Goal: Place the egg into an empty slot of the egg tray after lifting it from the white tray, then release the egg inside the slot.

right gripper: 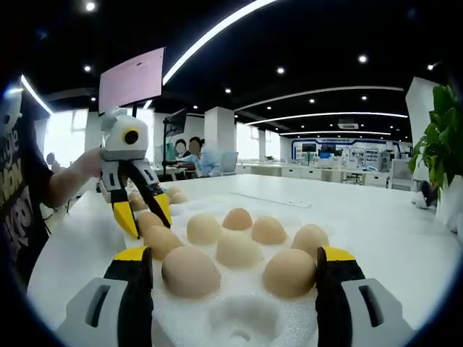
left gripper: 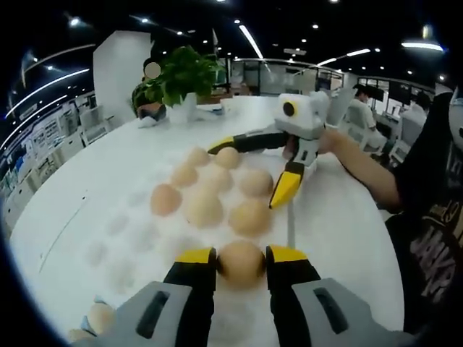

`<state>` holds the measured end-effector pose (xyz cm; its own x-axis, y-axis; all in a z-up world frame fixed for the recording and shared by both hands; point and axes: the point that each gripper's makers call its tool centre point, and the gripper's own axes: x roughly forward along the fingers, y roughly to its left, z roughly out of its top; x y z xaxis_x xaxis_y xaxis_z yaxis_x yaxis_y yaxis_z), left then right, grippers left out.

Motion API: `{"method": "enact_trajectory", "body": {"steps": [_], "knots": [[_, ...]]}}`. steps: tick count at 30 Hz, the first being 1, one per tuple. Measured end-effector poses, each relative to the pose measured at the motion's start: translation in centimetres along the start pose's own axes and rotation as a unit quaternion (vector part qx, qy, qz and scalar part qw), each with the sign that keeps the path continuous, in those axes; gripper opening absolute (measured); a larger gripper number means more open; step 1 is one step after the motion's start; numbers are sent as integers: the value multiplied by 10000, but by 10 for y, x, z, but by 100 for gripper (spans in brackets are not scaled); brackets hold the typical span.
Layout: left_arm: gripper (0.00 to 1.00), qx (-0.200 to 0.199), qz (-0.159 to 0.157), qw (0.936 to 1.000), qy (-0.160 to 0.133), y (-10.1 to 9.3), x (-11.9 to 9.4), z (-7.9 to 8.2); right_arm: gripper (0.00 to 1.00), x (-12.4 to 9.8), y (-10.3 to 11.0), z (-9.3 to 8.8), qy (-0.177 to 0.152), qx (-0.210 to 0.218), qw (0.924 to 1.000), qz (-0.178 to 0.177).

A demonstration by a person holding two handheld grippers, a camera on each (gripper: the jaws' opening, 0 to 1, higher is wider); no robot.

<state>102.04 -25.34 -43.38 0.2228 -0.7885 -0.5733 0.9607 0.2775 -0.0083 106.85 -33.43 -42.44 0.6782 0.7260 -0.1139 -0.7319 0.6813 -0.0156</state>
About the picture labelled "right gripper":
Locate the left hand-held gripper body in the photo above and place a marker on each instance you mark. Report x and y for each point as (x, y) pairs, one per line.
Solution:
(115, 144)

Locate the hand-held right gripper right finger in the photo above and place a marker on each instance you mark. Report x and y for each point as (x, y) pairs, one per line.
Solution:
(332, 289)

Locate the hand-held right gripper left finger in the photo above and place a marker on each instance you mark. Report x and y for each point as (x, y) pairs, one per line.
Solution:
(134, 289)

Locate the cluster of brown eggs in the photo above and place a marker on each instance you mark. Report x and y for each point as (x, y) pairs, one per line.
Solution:
(190, 271)
(179, 198)

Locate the white foam egg holder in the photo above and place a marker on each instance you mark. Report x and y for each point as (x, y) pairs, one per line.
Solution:
(238, 289)

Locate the person's left hand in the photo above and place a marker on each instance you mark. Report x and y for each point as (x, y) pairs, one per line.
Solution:
(88, 162)

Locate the large hanging display screen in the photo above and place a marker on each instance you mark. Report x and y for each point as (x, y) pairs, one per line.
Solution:
(130, 79)

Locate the white table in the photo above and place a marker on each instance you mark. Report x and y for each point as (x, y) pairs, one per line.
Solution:
(361, 217)

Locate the blue office chair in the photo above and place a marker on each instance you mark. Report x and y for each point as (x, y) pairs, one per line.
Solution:
(229, 162)

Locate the long ceiling light strip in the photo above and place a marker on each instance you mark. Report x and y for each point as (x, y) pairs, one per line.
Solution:
(191, 51)

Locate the white cabinet row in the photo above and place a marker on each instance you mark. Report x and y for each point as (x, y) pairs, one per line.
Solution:
(296, 172)

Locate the white mesh office chair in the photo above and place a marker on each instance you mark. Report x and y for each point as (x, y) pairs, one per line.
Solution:
(401, 171)

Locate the green potted plant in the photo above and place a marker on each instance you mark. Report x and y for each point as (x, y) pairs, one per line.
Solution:
(441, 144)

